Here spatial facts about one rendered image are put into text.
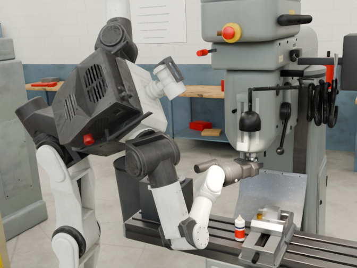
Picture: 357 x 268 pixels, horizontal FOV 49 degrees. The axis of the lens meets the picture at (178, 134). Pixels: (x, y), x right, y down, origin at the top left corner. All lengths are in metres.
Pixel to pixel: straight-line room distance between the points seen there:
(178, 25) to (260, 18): 5.09
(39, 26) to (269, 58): 7.01
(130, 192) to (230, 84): 2.17
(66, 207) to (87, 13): 5.98
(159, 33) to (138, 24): 0.41
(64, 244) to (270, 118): 0.88
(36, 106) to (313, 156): 1.24
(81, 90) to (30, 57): 7.16
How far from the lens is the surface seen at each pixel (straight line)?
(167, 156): 1.18
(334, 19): 5.66
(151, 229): 1.79
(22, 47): 8.50
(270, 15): 1.27
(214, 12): 1.30
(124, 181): 3.43
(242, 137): 1.42
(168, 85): 1.25
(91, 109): 1.16
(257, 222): 1.60
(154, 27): 6.52
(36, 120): 1.45
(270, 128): 1.45
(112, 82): 1.15
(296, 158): 1.93
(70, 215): 1.53
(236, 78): 1.43
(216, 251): 1.69
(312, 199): 2.02
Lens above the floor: 1.79
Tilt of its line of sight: 15 degrees down
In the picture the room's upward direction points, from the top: 3 degrees counter-clockwise
